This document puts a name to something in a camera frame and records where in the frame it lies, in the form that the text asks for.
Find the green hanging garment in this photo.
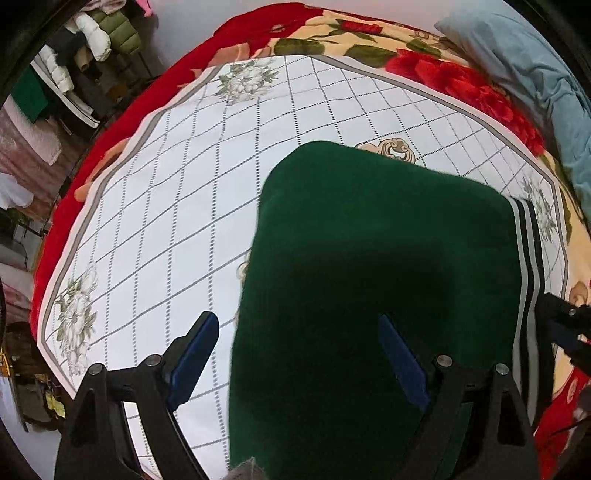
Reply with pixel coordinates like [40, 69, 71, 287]
[11, 67, 48, 123]

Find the white puffer jacket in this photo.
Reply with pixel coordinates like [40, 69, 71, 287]
[38, 12, 111, 94]

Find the clothes rack with garments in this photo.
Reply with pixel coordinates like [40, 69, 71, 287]
[1, 1, 154, 130]

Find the blue-grey quilt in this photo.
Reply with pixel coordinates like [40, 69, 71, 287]
[435, 3, 590, 216]

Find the red floral blanket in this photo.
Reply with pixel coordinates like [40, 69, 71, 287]
[31, 3, 590, 479]

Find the white diamond-pattern bed sheet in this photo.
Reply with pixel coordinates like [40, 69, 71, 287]
[37, 55, 569, 479]

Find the green varsity jacket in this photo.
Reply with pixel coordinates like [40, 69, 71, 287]
[228, 141, 554, 479]

